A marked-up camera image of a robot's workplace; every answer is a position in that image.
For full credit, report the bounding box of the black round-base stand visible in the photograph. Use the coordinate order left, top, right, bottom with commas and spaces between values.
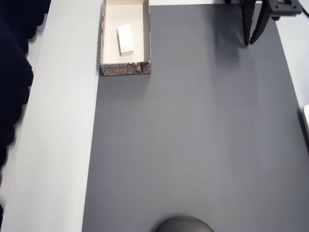
154, 216, 214, 232

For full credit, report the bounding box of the dark blue curtain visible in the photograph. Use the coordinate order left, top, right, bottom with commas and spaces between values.
0, 0, 53, 218

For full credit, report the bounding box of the patterned open cardboard box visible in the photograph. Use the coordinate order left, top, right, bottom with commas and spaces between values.
99, 0, 153, 76

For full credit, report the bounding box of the grey desk mat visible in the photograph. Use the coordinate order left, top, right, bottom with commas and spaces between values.
81, 4, 309, 232

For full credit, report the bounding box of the white rectangular block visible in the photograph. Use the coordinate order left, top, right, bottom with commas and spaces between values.
117, 23, 135, 57

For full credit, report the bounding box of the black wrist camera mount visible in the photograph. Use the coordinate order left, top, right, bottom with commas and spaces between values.
267, 0, 302, 20

